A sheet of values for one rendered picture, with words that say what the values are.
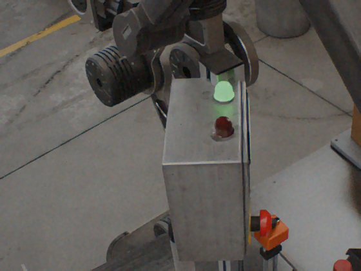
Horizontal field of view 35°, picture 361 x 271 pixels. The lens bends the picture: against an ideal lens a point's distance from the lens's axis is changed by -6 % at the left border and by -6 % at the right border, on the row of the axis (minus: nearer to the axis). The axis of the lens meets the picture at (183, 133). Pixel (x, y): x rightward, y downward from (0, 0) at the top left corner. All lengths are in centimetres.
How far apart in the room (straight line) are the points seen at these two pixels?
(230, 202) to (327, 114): 238
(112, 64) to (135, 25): 86
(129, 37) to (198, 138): 33
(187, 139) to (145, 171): 212
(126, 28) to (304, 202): 73
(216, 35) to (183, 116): 63
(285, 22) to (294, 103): 65
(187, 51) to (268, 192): 42
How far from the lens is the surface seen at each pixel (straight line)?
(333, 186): 157
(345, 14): 69
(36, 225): 275
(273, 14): 360
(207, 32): 135
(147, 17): 97
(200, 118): 76
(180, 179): 72
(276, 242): 100
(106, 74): 183
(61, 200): 281
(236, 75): 81
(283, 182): 157
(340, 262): 109
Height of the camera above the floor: 195
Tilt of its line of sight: 40 degrees down
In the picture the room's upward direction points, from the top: 7 degrees counter-clockwise
